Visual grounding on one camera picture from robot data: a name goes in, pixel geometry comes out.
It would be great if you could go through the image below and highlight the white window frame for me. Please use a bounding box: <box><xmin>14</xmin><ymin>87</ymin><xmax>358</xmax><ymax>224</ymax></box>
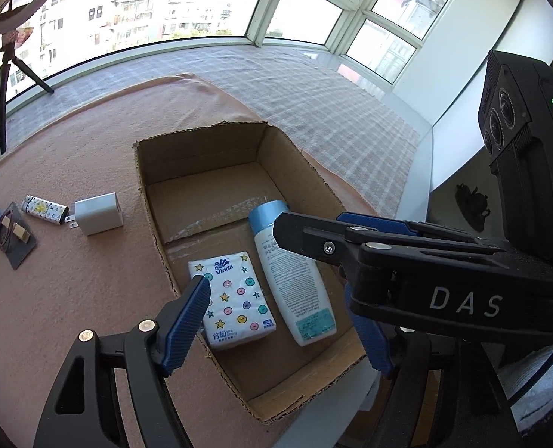
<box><xmin>0</xmin><ymin>0</ymin><xmax>473</xmax><ymax>99</ymax></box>

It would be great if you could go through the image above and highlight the small wooden clip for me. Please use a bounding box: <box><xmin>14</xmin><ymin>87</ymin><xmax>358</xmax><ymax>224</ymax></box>
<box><xmin>4</xmin><ymin>212</ymin><xmax>29</xmax><ymax>243</ymax></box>

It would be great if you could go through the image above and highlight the white textured cloth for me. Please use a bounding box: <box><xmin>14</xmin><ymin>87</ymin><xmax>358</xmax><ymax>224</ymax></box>
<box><xmin>501</xmin><ymin>340</ymin><xmax>553</xmax><ymax>435</ymax></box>

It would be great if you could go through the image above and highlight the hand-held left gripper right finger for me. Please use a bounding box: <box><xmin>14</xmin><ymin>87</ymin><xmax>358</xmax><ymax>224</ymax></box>
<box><xmin>344</xmin><ymin>284</ymin><xmax>513</xmax><ymax>448</ymax></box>

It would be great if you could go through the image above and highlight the thin black cable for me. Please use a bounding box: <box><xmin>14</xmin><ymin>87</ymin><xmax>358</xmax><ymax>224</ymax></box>
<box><xmin>510</xmin><ymin>336</ymin><xmax>553</xmax><ymax>404</ymax></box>

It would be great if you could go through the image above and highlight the brown hair tie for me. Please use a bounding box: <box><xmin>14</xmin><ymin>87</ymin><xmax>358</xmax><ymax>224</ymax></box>
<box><xmin>0</xmin><ymin>215</ymin><xmax>16</xmax><ymax>249</ymax></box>

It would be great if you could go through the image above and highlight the star print tissue pack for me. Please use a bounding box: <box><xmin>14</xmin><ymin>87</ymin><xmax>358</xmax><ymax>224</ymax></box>
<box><xmin>188</xmin><ymin>251</ymin><xmax>277</xmax><ymax>351</ymax></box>

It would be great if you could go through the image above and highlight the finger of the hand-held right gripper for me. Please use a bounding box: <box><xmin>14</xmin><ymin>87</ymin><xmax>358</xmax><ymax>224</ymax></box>
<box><xmin>336</xmin><ymin>212</ymin><xmax>506</xmax><ymax>255</ymax></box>
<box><xmin>273</xmin><ymin>211</ymin><xmax>394</xmax><ymax>270</ymax></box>

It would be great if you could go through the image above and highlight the white bottle with blue cap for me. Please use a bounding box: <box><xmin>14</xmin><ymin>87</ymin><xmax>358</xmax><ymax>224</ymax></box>
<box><xmin>248</xmin><ymin>200</ymin><xmax>338</xmax><ymax>347</ymax></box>

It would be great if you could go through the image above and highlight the dark grey card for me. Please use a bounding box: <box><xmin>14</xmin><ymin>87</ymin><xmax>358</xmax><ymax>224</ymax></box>
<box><xmin>0</xmin><ymin>202</ymin><xmax>38</xmax><ymax>270</ymax></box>

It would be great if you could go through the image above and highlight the brown cardboard box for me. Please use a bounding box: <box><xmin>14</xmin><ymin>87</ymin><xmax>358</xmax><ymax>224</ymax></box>
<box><xmin>133</xmin><ymin>121</ymin><xmax>368</xmax><ymax>424</ymax></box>

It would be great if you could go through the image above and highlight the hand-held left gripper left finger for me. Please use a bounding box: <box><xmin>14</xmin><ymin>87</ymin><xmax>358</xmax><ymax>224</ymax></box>
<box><xmin>34</xmin><ymin>275</ymin><xmax>212</xmax><ymax>448</ymax></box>

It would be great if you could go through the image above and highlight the white patterned lighter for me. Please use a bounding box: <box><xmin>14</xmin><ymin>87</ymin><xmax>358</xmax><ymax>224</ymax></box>
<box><xmin>21</xmin><ymin>195</ymin><xmax>70</xmax><ymax>226</ymax></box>

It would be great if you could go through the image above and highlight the white wall charger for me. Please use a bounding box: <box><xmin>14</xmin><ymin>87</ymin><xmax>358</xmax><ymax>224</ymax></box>
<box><xmin>66</xmin><ymin>192</ymin><xmax>124</xmax><ymax>236</ymax></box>

